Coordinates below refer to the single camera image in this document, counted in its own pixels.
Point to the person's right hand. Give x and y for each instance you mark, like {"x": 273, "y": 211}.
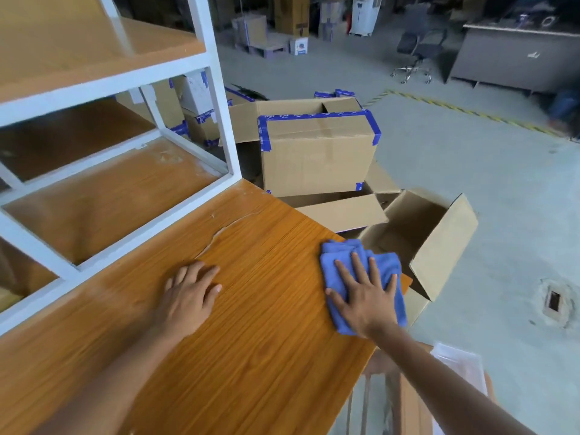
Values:
{"x": 369, "y": 308}

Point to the person's left hand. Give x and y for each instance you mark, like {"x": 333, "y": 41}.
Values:
{"x": 185, "y": 305}

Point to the person's left middle finger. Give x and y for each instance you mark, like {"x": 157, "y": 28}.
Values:
{"x": 195, "y": 272}

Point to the person's right little finger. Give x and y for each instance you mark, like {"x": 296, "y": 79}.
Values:
{"x": 391, "y": 284}

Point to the person's right middle finger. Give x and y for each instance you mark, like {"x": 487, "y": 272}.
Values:
{"x": 360, "y": 269}

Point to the person's left thumb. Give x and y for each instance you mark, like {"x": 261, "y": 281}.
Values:
{"x": 213, "y": 296}

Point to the person's left little finger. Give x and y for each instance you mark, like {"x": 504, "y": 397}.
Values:
{"x": 169, "y": 285}

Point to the person's right thumb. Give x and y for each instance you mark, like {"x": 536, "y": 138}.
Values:
{"x": 336, "y": 299}

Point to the blue microfibre cloth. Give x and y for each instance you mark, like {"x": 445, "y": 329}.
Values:
{"x": 333, "y": 267}

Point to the person's right forearm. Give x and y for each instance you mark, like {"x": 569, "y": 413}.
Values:
{"x": 435, "y": 385}

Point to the person's left forearm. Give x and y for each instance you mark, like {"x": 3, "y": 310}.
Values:
{"x": 113, "y": 385}

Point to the empty tipped cardboard box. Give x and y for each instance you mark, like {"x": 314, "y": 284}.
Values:
{"x": 442, "y": 249}

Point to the clear plastic container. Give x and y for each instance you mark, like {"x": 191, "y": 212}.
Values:
{"x": 460, "y": 364}

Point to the sealed blue-taped cardboard box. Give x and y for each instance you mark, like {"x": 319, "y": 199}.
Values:
{"x": 317, "y": 153}

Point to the brown cardboard box under table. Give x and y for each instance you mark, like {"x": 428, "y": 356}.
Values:
{"x": 410, "y": 407}

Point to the small blue-taped cardboard box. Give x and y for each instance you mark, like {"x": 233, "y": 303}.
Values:
{"x": 201, "y": 129}

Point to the large open cardboard box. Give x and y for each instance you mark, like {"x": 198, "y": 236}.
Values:
{"x": 244, "y": 120}

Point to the floor power socket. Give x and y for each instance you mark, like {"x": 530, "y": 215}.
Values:
{"x": 553, "y": 301}

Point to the tall brown cardboard box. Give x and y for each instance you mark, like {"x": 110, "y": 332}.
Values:
{"x": 165, "y": 106}

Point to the white box with blue tape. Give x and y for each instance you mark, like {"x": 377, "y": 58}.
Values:
{"x": 195, "y": 92}

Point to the black office swivel chair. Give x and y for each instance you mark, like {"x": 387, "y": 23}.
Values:
{"x": 419, "y": 47}

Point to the small white printed box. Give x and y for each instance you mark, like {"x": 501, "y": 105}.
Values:
{"x": 299, "y": 46}

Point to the grey plastic pallet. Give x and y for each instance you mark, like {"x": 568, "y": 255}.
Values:
{"x": 267, "y": 50}

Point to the white metal wooden shelf rack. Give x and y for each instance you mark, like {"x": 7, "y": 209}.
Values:
{"x": 205, "y": 27}

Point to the cardboard box with white label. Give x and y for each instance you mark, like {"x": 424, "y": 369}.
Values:
{"x": 250, "y": 29}

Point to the white air cooler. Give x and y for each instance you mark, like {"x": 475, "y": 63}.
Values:
{"x": 365, "y": 15}

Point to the grey office desk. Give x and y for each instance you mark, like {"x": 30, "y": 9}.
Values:
{"x": 512, "y": 56}

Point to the tall dark cardboard carton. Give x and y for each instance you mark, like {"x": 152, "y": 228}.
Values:
{"x": 292, "y": 15}

